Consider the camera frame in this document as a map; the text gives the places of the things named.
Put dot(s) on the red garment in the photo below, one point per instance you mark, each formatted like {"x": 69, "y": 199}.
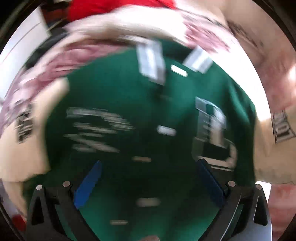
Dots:
{"x": 79, "y": 9}

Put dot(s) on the floral fleece bed blanket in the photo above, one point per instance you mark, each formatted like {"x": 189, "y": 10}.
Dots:
{"x": 239, "y": 36}

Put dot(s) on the green white varsity jacket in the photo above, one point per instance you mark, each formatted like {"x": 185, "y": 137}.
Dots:
{"x": 147, "y": 113}

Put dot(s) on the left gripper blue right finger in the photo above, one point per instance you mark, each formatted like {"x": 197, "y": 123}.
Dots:
{"x": 243, "y": 212}

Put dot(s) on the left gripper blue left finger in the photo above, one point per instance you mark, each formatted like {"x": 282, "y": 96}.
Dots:
{"x": 43, "y": 220}

